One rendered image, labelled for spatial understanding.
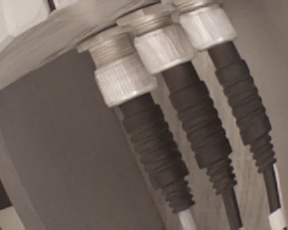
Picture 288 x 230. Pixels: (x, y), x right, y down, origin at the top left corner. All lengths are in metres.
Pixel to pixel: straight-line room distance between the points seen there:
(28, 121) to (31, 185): 0.02
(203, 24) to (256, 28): 0.06
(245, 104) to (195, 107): 0.04
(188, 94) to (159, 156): 0.04
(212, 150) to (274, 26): 0.05
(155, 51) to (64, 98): 0.14
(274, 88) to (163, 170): 0.04
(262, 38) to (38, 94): 0.14
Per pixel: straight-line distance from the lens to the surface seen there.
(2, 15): 0.48
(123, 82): 0.65
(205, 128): 0.62
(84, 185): 0.76
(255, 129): 0.59
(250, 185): 0.69
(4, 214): 1.61
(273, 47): 0.63
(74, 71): 0.76
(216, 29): 0.59
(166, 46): 0.62
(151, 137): 0.65
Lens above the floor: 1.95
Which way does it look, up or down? 42 degrees down
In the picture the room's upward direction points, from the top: 3 degrees counter-clockwise
